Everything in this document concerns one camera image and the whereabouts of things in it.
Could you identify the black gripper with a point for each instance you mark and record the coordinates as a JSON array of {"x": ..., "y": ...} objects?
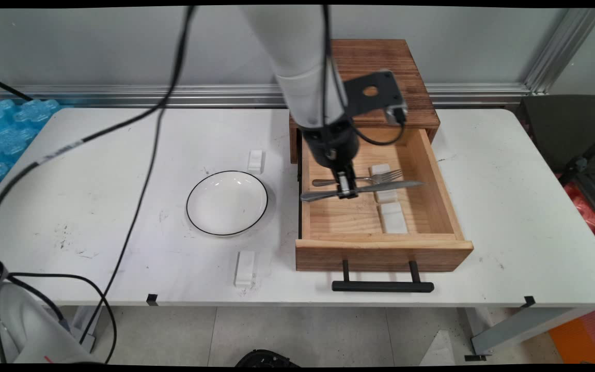
[{"x": 331, "y": 144}]

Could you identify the silver table knife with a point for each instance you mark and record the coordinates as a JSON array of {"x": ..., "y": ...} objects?
[{"x": 390, "y": 185}]

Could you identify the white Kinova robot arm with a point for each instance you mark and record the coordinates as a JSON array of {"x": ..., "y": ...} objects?
[{"x": 297, "y": 62}]

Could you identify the silver fork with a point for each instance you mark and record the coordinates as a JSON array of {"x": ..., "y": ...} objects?
[{"x": 380, "y": 177}]

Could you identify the light wooden drawer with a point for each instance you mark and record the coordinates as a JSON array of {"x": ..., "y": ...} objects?
[{"x": 349, "y": 222}]

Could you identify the white plate with black rim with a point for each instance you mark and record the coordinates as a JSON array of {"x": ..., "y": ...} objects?
[{"x": 226, "y": 203}]

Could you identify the dark wooden cabinet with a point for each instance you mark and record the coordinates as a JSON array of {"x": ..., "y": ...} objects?
[{"x": 380, "y": 57}]

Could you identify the black round floor object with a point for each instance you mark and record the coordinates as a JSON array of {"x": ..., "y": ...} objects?
[{"x": 266, "y": 359}]

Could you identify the black tape piece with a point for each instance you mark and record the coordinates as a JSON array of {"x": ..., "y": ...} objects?
[
  {"x": 152, "y": 299},
  {"x": 529, "y": 301}
]

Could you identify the grey table leg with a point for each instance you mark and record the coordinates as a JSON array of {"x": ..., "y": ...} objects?
[
  {"x": 519, "y": 325},
  {"x": 91, "y": 330}
]

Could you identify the dark grey chair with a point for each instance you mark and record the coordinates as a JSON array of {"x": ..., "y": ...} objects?
[{"x": 566, "y": 129}]

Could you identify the red bag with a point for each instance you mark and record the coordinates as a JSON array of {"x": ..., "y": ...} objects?
[{"x": 584, "y": 209}]

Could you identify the orange box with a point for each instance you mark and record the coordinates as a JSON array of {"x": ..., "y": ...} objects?
[{"x": 584, "y": 336}]

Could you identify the blue bubble wrap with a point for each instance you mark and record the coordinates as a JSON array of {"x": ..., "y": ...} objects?
[{"x": 8, "y": 134}]

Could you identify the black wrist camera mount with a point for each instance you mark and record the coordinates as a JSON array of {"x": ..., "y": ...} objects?
[{"x": 375, "y": 95}]

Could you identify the horizontal aluminium rail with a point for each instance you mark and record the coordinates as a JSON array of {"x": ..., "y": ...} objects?
[{"x": 173, "y": 95}]

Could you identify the slanted aluminium post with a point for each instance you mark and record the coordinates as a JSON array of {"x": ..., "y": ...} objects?
[{"x": 561, "y": 49}]

